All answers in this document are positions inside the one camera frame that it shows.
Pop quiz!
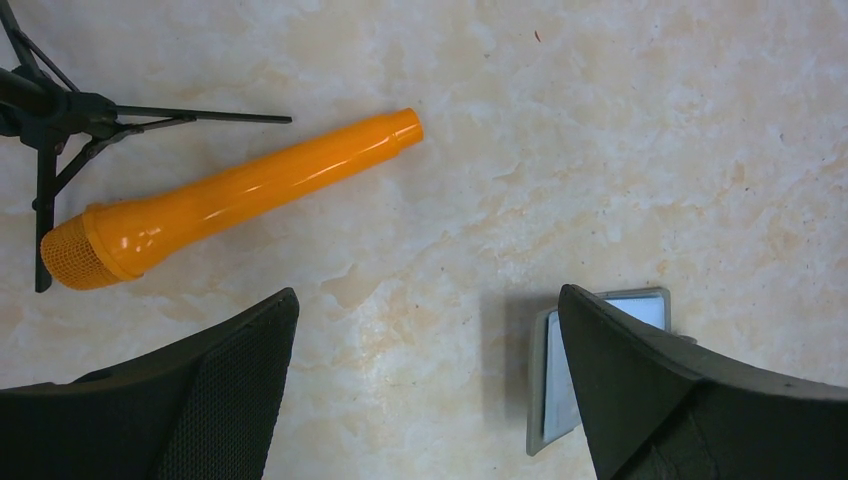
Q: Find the orange toy microphone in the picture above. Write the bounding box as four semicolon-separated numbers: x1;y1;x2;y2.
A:
40;108;424;290

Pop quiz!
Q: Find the grey leather card holder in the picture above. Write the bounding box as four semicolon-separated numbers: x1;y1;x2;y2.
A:
526;287;672;457

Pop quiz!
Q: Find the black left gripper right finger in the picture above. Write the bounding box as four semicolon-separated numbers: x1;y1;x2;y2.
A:
558;284;847;479

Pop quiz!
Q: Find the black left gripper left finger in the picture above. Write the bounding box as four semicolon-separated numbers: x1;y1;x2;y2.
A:
1;288;299;479

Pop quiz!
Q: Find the black tripod microphone stand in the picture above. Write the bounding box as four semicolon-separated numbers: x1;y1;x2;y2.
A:
1;1;293;293

